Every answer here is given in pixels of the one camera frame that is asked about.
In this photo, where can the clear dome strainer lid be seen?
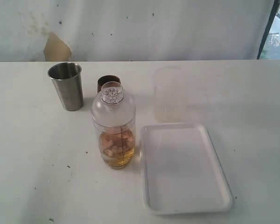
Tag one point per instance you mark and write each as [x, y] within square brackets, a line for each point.
[113, 107]

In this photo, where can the clear shaker body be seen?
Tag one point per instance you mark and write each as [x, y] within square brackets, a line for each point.
[115, 130]

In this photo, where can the gold foil coins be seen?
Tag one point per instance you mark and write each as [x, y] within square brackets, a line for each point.
[117, 150]

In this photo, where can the stainless steel cup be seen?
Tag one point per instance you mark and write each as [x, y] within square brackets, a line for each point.
[66, 78]

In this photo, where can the translucent plastic container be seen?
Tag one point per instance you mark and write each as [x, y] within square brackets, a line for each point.
[170, 94]

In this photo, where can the white rectangular tray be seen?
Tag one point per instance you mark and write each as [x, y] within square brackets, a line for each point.
[181, 171]

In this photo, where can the white backdrop sheet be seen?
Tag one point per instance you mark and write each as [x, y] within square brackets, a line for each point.
[131, 30]

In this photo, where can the black window frame post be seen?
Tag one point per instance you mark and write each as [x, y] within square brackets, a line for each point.
[273, 12]

